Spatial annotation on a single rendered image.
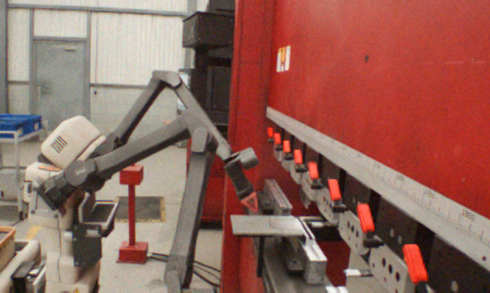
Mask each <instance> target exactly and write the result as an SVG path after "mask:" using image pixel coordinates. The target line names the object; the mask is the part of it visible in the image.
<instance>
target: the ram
mask: <svg viewBox="0 0 490 293"><path fill-rule="evenodd" d="M288 45H290V65H289V70H285V65H286V54H287V46H288ZM283 47H285V57H284V61H283V62H282V55H283ZM280 48H281V60H280V71H277V57H278V49H280ZM283 64H284V68H283V70H281V66H282V65H283ZM267 106H268V107H270V108H272V109H274V110H276V111H278V112H280V113H282V114H284V115H286V116H288V117H290V118H292V119H294V120H296V121H298V122H300V123H302V124H304V125H306V126H308V127H310V128H312V129H314V130H316V131H318V132H320V133H321V134H323V135H325V136H327V137H329V138H331V139H333V140H335V141H337V142H339V143H341V144H343V145H345V146H347V147H349V148H351V149H352V150H354V151H356V152H358V153H360V154H362V155H364V156H365V157H367V158H369V159H374V160H376V161H377V162H378V163H380V164H382V165H384V166H386V167H388V168H390V169H391V170H393V171H395V172H398V173H400V174H401V175H403V176H405V177H406V178H409V179H411V180H413V181H415V182H417V183H418V184H420V185H423V186H424V187H426V188H429V189H431V190H433V191H435V192H437V193H438V194H440V195H442V196H444V197H446V198H449V199H451V200H453V201H455V202H456V203H457V204H459V205H460V206H464V207H465V208H467V209H469V210H471V211H473V212H476V213H478V214H479V215H481V216H482V217H484V218H486V219H488V220H490V0H275V6H274V18H273V31H272V42H271V55H270V67H269V80H268V93H267ZM266 117H267V118H269V119H270V120H272V121H274V122H275V123H277V124H278V125H280V126H281V127H283V128H284V129H286V130H287V131H288V132H290V133H291V134H293V135H295V136H296V137H298V138H299V139H301V140H302V141H304V142H305V143H306V144H307V145H309V146H310V147H312V148H314V149H315V150H316V151H318V152H319V153H320V154H321V155H323V156H324V157H326V158H327V159H329V160H331V161H332V162H334V163H335V164H337V165H338V166H339V165H340V166H341V167H343V168H344V169H345V170H346V171H347V172H349V173H350V174H351V175H353V176H354V177H356V178H357V179H359V180H360V181H362V183H364V184H365V185H367V186H369V187H370V188H371V189H374V190H375V191H376V192H378V193H379V194H381V195H382V196H384V197H386V199H388V200H389V201H391V202H392V203H393V204H395V205H396V206H397V207H399V208H400V209H402V210H403V211H404V212H406V213H407V214H409V215H411V216H412V217H414V218H415V219H417V220H418V221H419V222H420V223H423V224H424V225H425V226H427V227H428V228H430V230H432V231H434V232H435V233H436V234H437V235H439V236H440V237H441V238H444V239H445V240H446V241H447V242H449V243H450V244H452V245H454V246H455V247H456V248H458V249H460V250H461V251H463V252H464V253H465V254H466V255H469V257H471V258H472V259H473V260H476V261H477V262H478V263H480V264H481V265H482V266H483V267H484V268H486V269H488V270H489V271H490V247H489V246H488V245H485V244H484V243H483V242H481V241H480V240H477V239H476V238H475V237H473V236H472V235H469V234H468V233H466V232H465V231H464V230H462V229H459V228H458V227H456V226H455V225H454V224H452V223H450V222H448V221H447V220H446V219H444V218H443V217H441V216H438V215H437V214H435V213H434V212H433V211H431V210H429V209H428V208H425V207H423V206H421V204H419V203H418V202H416V201H415V200H414V199H412V198H411V197H407V196H406V195H404V194H403V193H401V192H399V191H398V190H397V189H395V188H393V187H392V186H390V185H387V184H385V183H384V182H383V181H381V180H380V179H378V178H377V177H376V176H374V175H372V174H370V173H369V172H366V171H365V170H364V169H362V168H361V167H359V166H357V165H356V164H354V163H352V162H350V161H348V160H346V159H345V158H343V157H342V156H340V155H338V154H337V153H335V152H333V151H332V150H330V149H328V148H327V147H325V146H322V145H321V144H320V143H318V142H317V141H316V140H314V139H313V138H311V137H309V136H308V135H306V134H304V133H302V132H300V131H299V130H297V129H295V128H293V127H292V126H290V125H288V124H287V123H286V122H284V121H282V120H280V119H279V118H277V117H275V116H274V115H272V114H270V113H268V112H266Z"/></svg>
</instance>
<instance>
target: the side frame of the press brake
mask: <svg viewBox="0 0 490 293"><path fill-rule="evenodd" d="M274 6H275V0H235V15H236V16H235V24H234V40H233V48H232V64H231V81H230V98H229V114H228V131H227V143H228V144H229V145H230V147H231V148H232V150H233V151H234V154H236V153H238V152H241V151H243V150H245V149H247V148H250V147H251V148H252V149H253V151H254V152H255V155H256V156H257V158H258V160H259V161H260V163H261V164H260V165H258V166H256V167H254V168H252V169H250V170H248V171H246V169H245V170H244V169H243V167H242V165H241V164H240V162H239V165H240V167H241V169H242V170H243V172H244V173H245V175H246V177H247V179H248V180H249V181H251V183H252V184H253V185H254V188H255V191H264V180H275V181H276V182H277V184H278V186H279V187H280V189H281V190H282V192H283V193H284V195H285V196H286V198H287V199H288V201H289V202H290V204H291V206H292V210H290V215H291V216H293V217H296V216H297V217H304V216H320V214H319V210H318V206H317V205H316V203H315V202H314V201H313V200H311V203H310V205H309V206H308V209H307V208H306V207H305V206H304V204H303V203H302V198H301V197H300V188H301V184H297V183H296V182H295V180H294V179H293V178H292V177H290V172H286V171H285V169H284V168H283V167H282V166H281V161H277V160H276V158H275V157H274V144H271V143H267V140H268V139H269V138H268V133H267V128H272V132H273V138H272V140H274V141H275V137H274V134H275V133H276V125H277V124H276V123H275V122H274V121H272V120H270V119H269V118H267V117H266V105H267V93H268V80H269V67H270V55H271V42H272V31H273V18H274ZM243 209H244V204H242V203H241V202H240V201H239V197H238V195H237V192H236V187H235V186H234V185H233V183H232V182H231V179H230V178H229V177H228V175H227V173H226V180H225V197H224V215H223V231H222V247H221V263H220V268H221V279H220V293H241V289H240V282H239V254H240V240H241V237H237V235H234V234H233V228H232V223H231V218H230V217H231V215H242V212H243ZM316 243H317V244H318V246H319V247H320V250H321V252H322V253H323V254H324V256H325V257H326V259H327V269H326V275H327V276H328V279H329V281H330V282H331V284H332V285H333V287H345V285H346V278H347V277H346V276H345V273H344V272H343V270H348V267H349V263H350V256H351V248H350V246H349V245H348V244H346V243H345V242H326V241H316Z"/></svg>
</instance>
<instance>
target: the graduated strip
mask: <svg viewBox="0 0 490 293"><path fill-rule="evenodd" d="M266 111H267V112H268V113H270V114H272V115H274V116H275V117H277V118H279V119H280V120H282V121H284V122H286V123H287V124H288V125H290V126H292V127H293V128H295V129H297V130H299V131H300V132H302V133H304V134H306V135H308V136H309V137H311V138H313V139H314V140H316V141H317V142H318V143H320V144H321V145H322V146H324V147H327V148H328V149H330V150H332V151H333V152H335V153H337V154H338V155H340V156H342V157H343V158H345V159H346V160H348V161H350V162H352V163H354V164H356V165H357V166H359V167H361V168H362V169H364V170H365V171H366V172H369V173H370V174H372V175H374V176H376V177H377V178H378V179H380V180H381V181H383V182H384V183H385V184H387V185H390V186H392V187H393V188H395V189H397V190H398V191H399V192H401V193H403V194H404V195H406V196H407V197H411V198H412V199H414V200H415V201H416V202H418V203H419V204H421V206H423V207H425V208H428V209H429V210H431V211H433V212H434V213H435V214H437V215H438V216H441V217H443V218H444V219H446V220H447V221H448V222H450V223H452V224H454V225H455V226H456V227H458V228H459V229H462V230H464V231H465V232H466V233H468V234H469V235H472V236H473V237H475V238H476V239H477V240H480V241H481V242H483V243H484V244H485V245H488V246H489V247H490V220H488V219H486V218H484V217H482V216H481V215H479V214H478V213H476V212H473V211H471V210H469V209H467V208H465V207H464V206H460V205H459V204H457V203H456V202H455V201H453V200H451V199H449V198H446V197H444V196H442V195H440V194H438V193H437V192H435V191H433V190H431V189H429V188H426V187H424V186H423V185H420V184H418V183H417V182H415V181H413V180H411V179H409V178H406V177H405V176H403V175H401V174H400V173H398V172H395V171H393V170H391V169H390V168H388V167H386V166H384V165H382V164H380V163H378V162H377V161H376V160H374V159H369V158H367V157H365V156H364V155H362V154H360V153H358V152H356V151H354V150H352V149H351V148H349V147H347V146H345V145H343V144H341V143H339V142H337V141H335V140H333V139H331V138H329V137H327V136H325V135H323V134H321V133H320V132H318V131H316V130H314V129H312V128H310V127H308V126H306V125H304V124H302V123H300V122H298V121H296V120H294V119H292V118H290V117H288V116H286V115H284V114H282V113H280V112H278V111H276V110H274V109H272V108H270V107H268V106H266Z"/></svg>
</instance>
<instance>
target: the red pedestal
mask: <svg viewBox="0 0 490 293"><path fill-rule="evenodd" d="M142 180H143V165H142V164H135V163H134V164H132V165H130V166H128V167H126V168H124V169H123V170H121V171H120V185H128V195H129V220H128V239H129V241H123V242H122V244H121V245H120V248H119V256H118V257H117V259H116V261H115V262H116V263H132V264H146V261H147V255H148V242H147V241H135V186H136V185H141V183H142V182H141V181H142Z"/></svg>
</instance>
